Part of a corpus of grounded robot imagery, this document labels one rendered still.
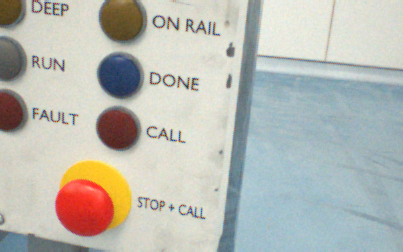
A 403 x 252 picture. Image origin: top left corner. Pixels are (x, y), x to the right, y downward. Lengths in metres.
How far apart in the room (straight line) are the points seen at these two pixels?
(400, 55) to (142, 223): 4.01
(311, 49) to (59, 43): 3.91
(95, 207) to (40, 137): 0.07
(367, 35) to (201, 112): 3.94
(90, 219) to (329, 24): 3.91
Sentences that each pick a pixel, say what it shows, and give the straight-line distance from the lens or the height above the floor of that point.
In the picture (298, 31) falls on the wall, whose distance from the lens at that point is 4.26.
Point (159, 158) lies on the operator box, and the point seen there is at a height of 0.92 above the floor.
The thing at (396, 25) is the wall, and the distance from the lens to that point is 4.34.
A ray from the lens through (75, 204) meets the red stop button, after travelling 0.41.
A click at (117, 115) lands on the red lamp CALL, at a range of 0.41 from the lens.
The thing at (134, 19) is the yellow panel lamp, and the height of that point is 1.01.
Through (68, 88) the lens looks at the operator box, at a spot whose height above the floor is 0.96.
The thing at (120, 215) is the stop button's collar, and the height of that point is 0.88.
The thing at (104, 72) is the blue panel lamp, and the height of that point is 0.98.
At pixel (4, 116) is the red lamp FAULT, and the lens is 0.44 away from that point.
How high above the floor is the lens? 1.09
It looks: 21 degrees down
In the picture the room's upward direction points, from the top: 5 degrees clockwise
